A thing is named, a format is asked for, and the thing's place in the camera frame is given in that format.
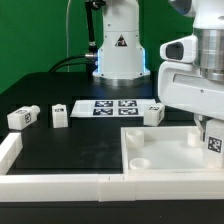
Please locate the white U-shaped obstacle fence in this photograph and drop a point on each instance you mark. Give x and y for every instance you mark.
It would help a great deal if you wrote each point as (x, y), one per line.
(140, 183)

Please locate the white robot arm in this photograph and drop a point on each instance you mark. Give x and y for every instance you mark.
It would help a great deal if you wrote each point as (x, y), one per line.
(121, 58)

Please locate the white sheet with AprilTags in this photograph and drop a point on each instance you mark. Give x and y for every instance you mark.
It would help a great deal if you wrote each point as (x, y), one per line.
(111, 108)

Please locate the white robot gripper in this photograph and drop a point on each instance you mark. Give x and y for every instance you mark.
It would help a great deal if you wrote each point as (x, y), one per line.
(191, 78)

